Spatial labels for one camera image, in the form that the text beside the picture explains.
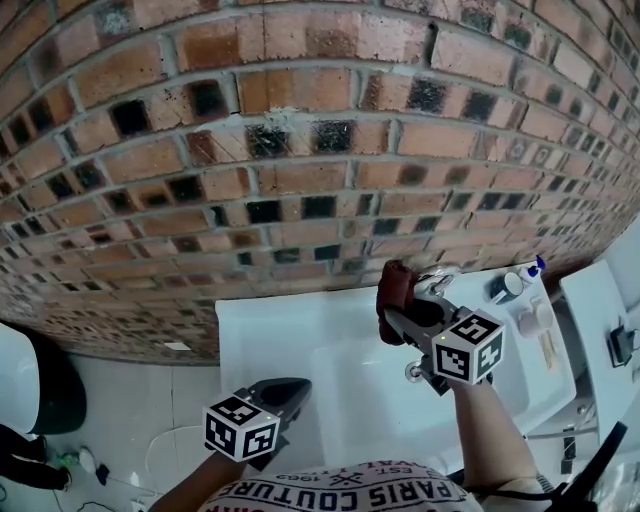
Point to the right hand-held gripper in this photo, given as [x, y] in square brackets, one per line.
[467, 347]

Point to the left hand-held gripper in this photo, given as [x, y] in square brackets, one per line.
[242, 425]

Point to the dark red cloth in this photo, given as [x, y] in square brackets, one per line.
[396, 292]

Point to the chrome sink faucet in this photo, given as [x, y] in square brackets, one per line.
[436, 281]

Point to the white ceramic sink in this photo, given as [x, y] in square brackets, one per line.
[280, 340]

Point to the person's right forearm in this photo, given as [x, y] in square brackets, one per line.
[490, 440]

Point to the person's left forearm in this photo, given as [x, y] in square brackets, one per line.
[205, 482]

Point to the chrome sink drain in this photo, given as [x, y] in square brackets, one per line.
[413, 372]

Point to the person's printed white shirt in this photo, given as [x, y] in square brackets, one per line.
[350, 487]

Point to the pale pink soap dish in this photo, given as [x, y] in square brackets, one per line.
[533, 319]

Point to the white bottle with blue cap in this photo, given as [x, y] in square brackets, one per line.
[529, 271]

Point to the wooden brush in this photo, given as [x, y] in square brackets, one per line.
[547, 346]

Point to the white bathroom fixture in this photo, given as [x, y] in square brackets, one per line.
[595, 320]

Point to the chrome pipe fitting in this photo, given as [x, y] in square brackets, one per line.
[569, 450]

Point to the small black device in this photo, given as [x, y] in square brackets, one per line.
[620, 346]

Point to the white toilet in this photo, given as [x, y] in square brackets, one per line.
[17, 380]

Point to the small white wall plate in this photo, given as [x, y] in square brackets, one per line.
[176, 346]

